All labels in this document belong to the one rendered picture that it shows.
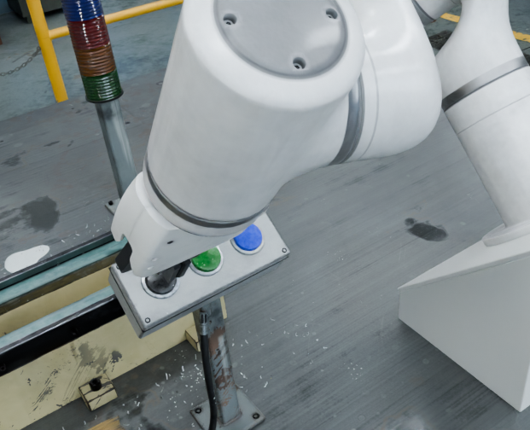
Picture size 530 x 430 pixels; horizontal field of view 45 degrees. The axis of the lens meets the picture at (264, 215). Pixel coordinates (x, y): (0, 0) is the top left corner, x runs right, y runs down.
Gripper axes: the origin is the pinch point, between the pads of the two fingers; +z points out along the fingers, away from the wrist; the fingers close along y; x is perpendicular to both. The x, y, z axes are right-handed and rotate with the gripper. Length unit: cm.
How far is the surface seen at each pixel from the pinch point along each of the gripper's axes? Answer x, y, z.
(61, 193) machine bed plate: -38, -7, 70
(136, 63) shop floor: -196, -127, 292
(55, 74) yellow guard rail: -155, -56, 213
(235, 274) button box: 2.6, -7.1, 6.8
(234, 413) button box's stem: 14.6, -5.8, 26.9
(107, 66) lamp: -42, -17, 36
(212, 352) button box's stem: 7.5, -4.3, 17.8
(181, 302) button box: 2.8, -0.8, 6.8
